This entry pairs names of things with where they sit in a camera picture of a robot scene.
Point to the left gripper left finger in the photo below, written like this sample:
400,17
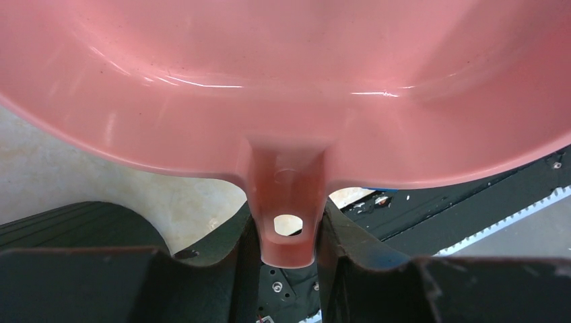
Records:
213,280

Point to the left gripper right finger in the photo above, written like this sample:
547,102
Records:
362,279

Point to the pink plastic dustpan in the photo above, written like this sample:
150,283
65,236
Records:
293,100

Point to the blue toy car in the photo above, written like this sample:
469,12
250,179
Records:
380,189

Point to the black round trash bin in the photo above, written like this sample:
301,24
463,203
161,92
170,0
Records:
92,224

